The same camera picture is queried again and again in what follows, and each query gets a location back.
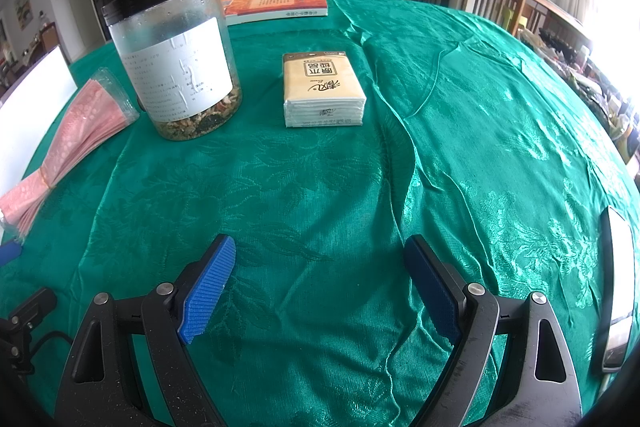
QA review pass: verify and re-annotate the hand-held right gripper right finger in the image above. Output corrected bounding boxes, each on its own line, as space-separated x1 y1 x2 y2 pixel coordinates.
403 234 584 427

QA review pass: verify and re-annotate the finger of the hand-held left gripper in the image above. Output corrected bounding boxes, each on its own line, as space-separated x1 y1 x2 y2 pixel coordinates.
0 240 24 266
0 287 57 376

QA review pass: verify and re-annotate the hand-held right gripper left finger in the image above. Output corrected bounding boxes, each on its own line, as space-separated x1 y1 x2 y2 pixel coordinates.
54 234 237 427

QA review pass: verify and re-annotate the yellow tissue pack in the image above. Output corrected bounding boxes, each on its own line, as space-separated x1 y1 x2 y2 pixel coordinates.
282 51 368 129

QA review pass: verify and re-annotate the pink face mask bundle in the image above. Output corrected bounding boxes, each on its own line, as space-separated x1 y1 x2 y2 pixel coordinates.
0 67 141 241

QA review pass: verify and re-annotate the white board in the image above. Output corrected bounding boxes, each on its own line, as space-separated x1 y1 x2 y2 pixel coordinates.
0 45 79 204

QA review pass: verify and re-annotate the green patterned tablecloth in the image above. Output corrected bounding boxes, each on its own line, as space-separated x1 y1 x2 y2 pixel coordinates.
0 0 638 427

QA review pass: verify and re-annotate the grey smartphone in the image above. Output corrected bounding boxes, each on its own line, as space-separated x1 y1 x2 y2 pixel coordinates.
592 205 636 376

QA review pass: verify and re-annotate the clear jar with black lid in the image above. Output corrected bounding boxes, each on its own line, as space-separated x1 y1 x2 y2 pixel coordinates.
101 0 244 142

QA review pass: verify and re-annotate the wooden dining chair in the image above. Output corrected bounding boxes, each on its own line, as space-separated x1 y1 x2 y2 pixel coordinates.
465 0 532 38

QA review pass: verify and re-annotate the orange book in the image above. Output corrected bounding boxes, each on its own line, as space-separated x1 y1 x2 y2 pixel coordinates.
220 0 330 26

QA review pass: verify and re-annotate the black cable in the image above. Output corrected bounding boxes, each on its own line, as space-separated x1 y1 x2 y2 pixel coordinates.
29 330 77 374

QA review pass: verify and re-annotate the wall picture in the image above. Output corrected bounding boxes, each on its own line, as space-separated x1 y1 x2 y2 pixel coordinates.
14 0 32 31

